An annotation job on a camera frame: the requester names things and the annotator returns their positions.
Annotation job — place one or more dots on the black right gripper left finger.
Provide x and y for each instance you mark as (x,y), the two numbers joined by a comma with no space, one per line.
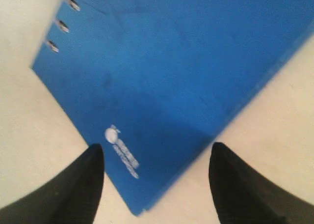
(71,197)

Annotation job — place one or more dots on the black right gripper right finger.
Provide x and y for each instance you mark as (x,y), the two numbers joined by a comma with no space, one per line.
(241,195)

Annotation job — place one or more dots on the blue ring binder notebook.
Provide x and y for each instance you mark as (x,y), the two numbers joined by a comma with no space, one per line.
(155,81)

